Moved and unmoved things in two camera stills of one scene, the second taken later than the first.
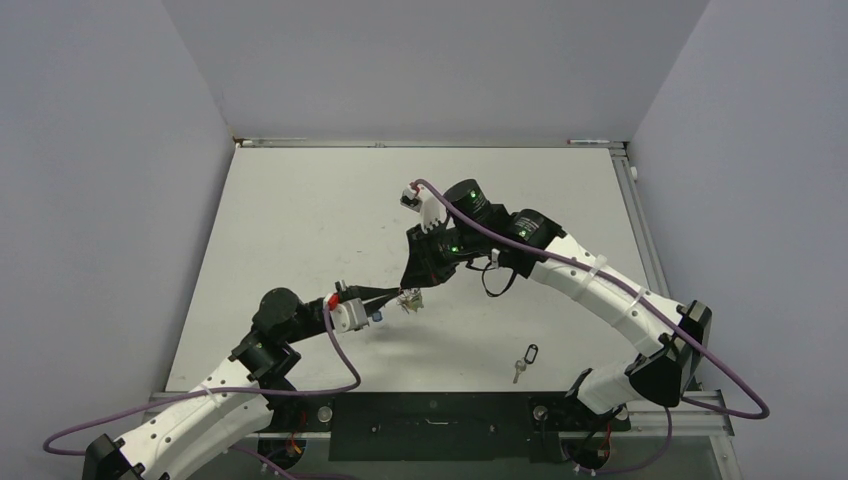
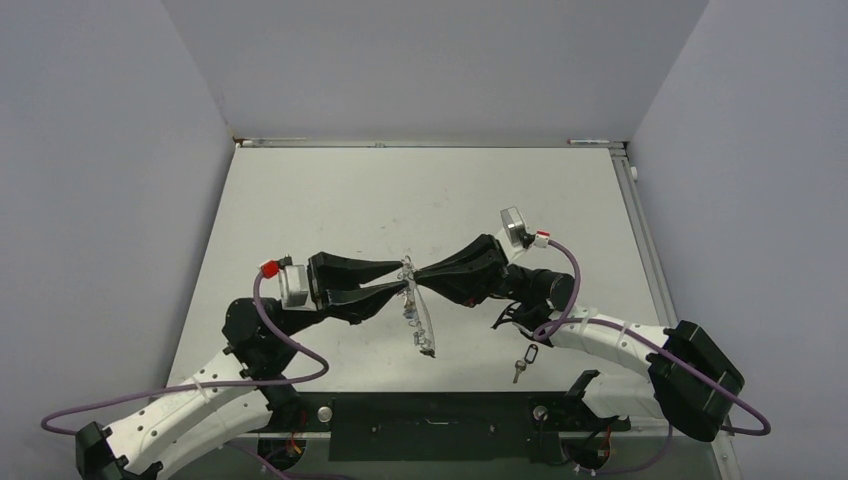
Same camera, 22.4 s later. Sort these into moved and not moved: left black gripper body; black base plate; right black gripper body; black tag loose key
Moved: right black gripper body; left black gripper body
Not moved: black base plate; black tag loose key
